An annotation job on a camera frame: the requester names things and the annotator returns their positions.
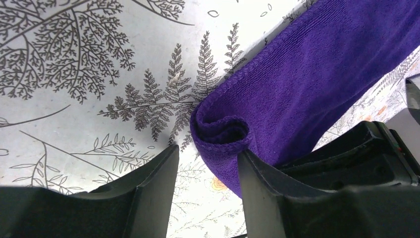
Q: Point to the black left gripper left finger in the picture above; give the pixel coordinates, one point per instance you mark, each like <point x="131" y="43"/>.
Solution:
<point x="136" y="205"/>

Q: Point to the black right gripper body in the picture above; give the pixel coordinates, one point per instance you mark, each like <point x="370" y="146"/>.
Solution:
<point x="369" y="154"/>

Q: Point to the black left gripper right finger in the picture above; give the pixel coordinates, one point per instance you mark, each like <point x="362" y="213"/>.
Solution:
<point x="278" y="206"/>

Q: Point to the purple microfibre towel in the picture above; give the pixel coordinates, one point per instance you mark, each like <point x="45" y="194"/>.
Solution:
<point x="282" y="101"/>

